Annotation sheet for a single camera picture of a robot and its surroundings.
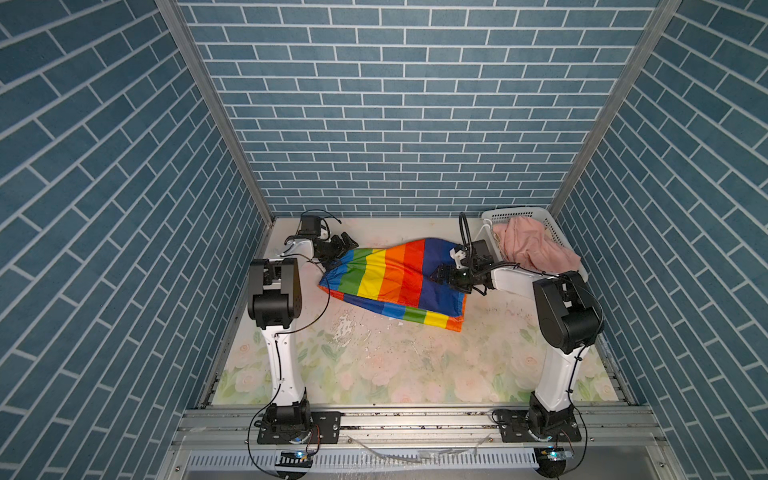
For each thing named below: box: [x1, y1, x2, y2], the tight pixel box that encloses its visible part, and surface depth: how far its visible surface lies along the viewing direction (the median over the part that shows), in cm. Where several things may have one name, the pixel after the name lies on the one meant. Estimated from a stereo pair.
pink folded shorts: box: [492, 216, 582, 275], surface depth 102 cm
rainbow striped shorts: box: [320, 238, 468, 332], surface depth 99 cm
